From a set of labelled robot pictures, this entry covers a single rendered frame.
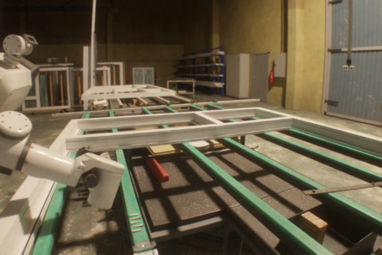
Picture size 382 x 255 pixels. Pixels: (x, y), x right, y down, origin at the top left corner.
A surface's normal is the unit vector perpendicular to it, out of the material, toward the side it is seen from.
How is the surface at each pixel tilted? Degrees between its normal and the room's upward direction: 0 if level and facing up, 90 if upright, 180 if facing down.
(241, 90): 90
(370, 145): 90
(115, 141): 90
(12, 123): 36
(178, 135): 90
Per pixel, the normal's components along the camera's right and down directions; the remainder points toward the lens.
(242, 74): 0.37, 0.16
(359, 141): -0.94, 0.06
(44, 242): 0.00, -0.98
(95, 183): 0.63, 0.03
